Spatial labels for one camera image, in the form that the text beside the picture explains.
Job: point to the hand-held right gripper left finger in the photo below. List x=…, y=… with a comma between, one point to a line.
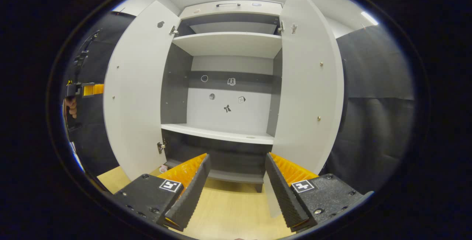
x=191, y=192

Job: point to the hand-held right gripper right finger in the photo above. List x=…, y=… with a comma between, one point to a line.
x=284, y=192

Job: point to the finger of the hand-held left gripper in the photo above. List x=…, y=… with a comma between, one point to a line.
x=92, y=89

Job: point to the white shoe cabinet door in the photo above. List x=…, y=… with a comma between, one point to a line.
x=136, y=92
x=306, y=85

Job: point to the white double-door shoe cabinet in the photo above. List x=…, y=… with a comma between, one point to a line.
x=228, y=114

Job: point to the white cabinet shelf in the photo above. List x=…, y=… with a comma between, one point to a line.
x=221, y=134
x=228, y=44

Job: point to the white cabinet drawer front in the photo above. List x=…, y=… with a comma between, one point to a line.
x=236, y=9

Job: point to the black backdrop cloth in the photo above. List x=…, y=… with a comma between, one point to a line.
x=376, y=129

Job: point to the small ceiling light panel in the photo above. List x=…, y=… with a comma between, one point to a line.
x=369, y=18

